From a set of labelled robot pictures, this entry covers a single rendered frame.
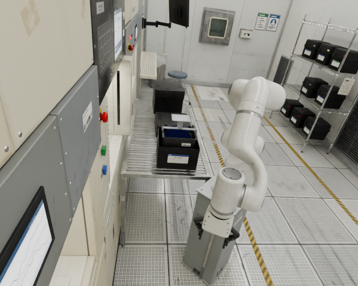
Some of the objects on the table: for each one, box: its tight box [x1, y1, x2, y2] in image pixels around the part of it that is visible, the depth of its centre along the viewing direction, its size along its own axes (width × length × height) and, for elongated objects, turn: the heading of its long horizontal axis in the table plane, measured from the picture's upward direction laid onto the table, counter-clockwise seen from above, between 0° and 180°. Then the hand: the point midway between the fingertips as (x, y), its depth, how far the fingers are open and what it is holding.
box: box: [152, 80, 185, 114], centre depth 244 cm, size 29×29×25 cm
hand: (212, 239), depth 91 cm, fingers open, 8 cm apart
